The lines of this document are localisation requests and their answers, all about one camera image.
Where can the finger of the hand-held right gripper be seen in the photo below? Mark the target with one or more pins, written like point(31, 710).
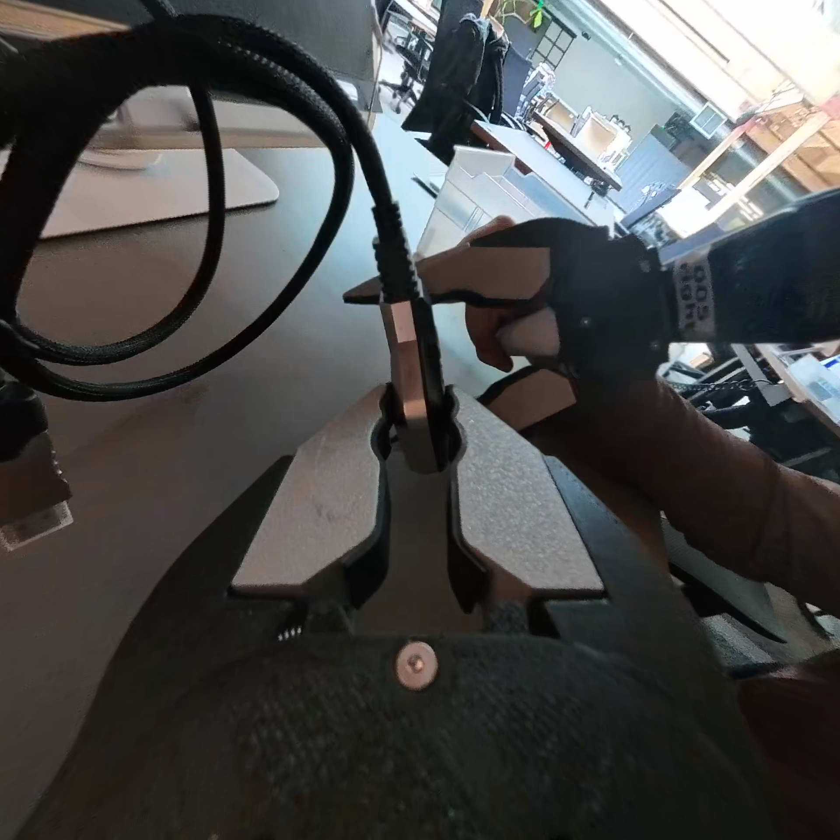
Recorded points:
point(538, 397)
point(485, 275)

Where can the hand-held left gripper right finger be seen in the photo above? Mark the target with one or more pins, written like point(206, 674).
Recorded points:
point(518, 518)

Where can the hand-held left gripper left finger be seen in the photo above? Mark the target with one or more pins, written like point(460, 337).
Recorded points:
point(315, 518)

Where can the person's right forearm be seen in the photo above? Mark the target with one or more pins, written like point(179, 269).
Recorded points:
point(709, 485)

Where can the person's right hand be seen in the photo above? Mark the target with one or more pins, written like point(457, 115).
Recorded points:
point(485, 334)

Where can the white plastic box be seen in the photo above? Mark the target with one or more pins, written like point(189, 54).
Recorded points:
point(499, 190)

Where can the dark background desk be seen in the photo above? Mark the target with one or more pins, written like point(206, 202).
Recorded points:
point(544, 157)

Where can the black office chair with jackets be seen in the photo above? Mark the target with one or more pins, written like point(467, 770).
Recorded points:
point(459, 72)

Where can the green potted plant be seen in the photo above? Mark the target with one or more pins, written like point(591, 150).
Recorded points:
point(525, 10)

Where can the silver stand monitor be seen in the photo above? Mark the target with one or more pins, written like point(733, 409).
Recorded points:
point(164, 184)

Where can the white wall unit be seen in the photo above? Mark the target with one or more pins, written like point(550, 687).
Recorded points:
point(707, 119)

